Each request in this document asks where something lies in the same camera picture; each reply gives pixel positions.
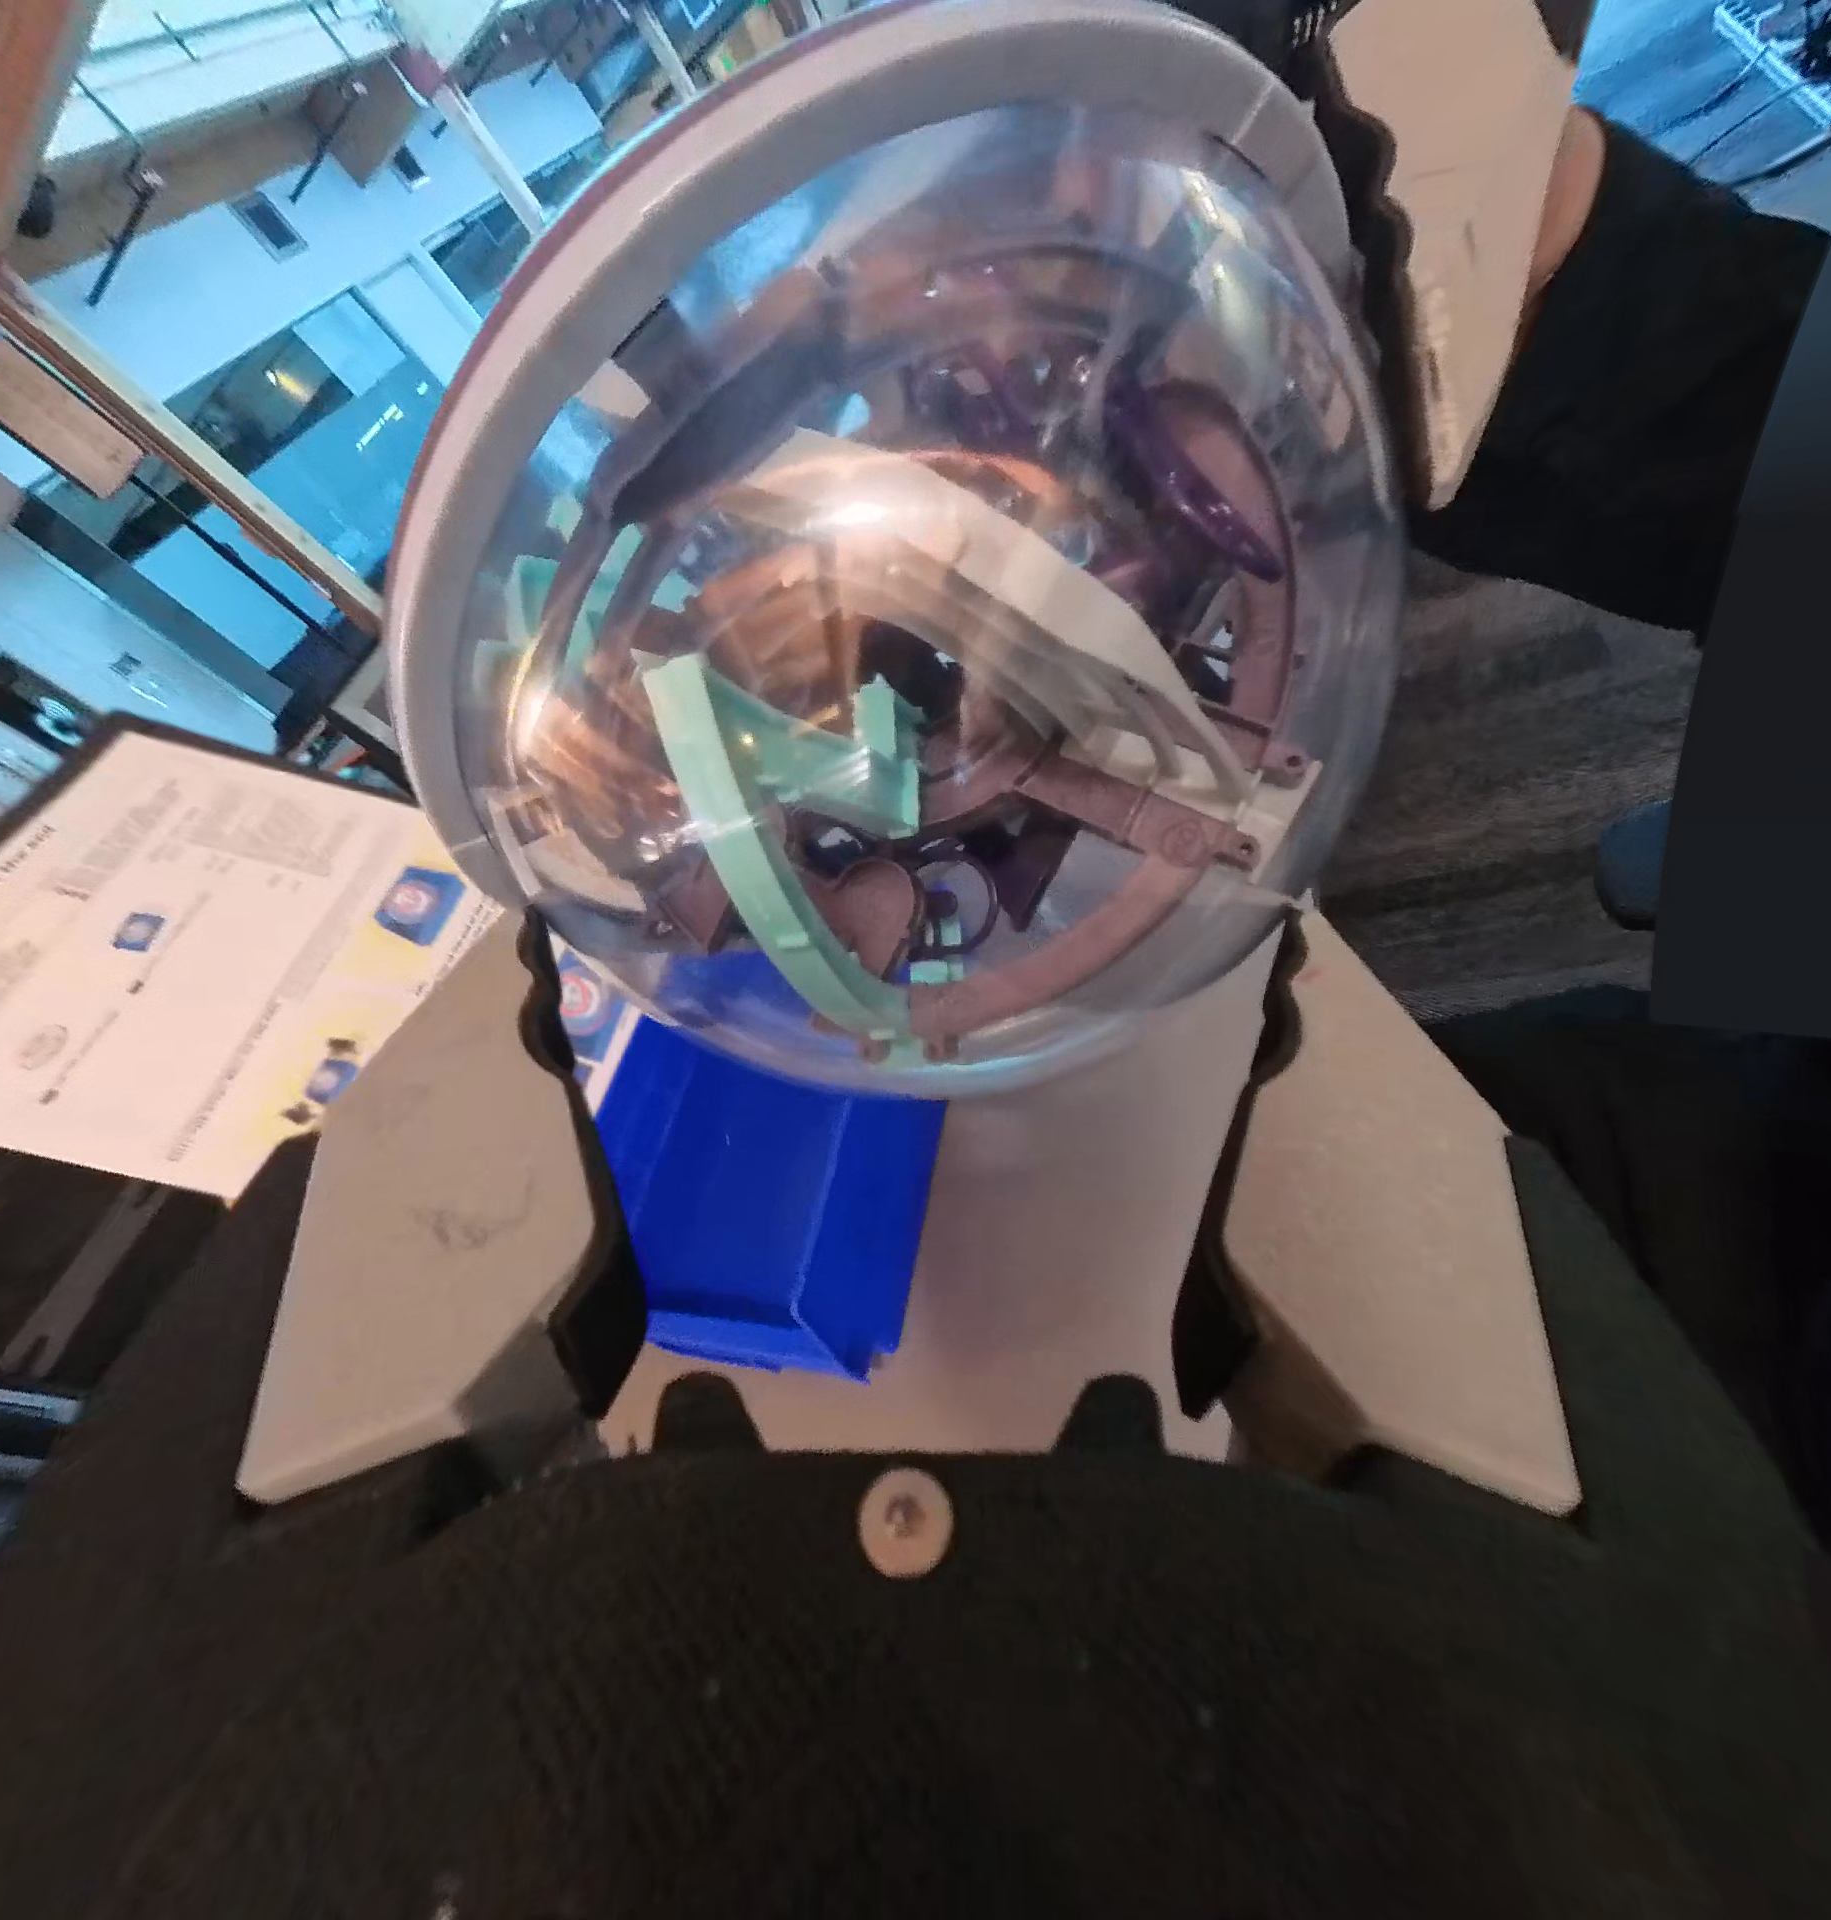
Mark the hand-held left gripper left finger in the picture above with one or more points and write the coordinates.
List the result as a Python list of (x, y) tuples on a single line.
[(436, 1247)]

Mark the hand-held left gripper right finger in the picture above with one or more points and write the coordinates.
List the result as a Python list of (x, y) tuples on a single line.
[(1394, 1275)]

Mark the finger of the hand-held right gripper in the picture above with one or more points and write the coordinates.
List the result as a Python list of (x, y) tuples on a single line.
[(1478, 165)]

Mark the clear plastic maze ball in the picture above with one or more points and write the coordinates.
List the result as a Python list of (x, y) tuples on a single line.
[(917, 600)]

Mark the person's dark trousers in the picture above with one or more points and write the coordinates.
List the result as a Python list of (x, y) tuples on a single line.
[(1680, 1200)]

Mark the blue plastic bin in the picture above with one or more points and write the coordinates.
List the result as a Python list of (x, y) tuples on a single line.
[(765, 1200)]

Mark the printed instruction sheet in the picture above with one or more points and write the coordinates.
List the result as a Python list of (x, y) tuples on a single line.
[(180, 930)]

